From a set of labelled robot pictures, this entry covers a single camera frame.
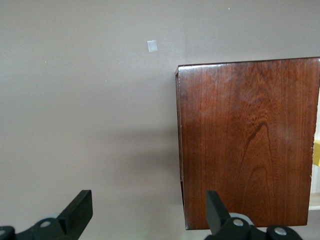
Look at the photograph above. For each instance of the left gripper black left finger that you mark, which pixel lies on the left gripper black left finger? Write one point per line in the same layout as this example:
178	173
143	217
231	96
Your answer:
75	215

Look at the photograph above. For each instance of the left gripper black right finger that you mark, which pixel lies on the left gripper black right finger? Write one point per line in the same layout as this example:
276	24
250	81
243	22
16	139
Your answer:
220	225

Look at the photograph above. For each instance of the yellow block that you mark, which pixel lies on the yellow block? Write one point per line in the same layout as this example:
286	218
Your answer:
317	152

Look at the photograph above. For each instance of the dark brown wooden cabinet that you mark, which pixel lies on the dark brown wooden cabinet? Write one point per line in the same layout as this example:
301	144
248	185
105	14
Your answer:
237	137

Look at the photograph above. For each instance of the small grey tape piece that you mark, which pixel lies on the small grey tape piece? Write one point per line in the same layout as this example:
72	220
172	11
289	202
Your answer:
152	46

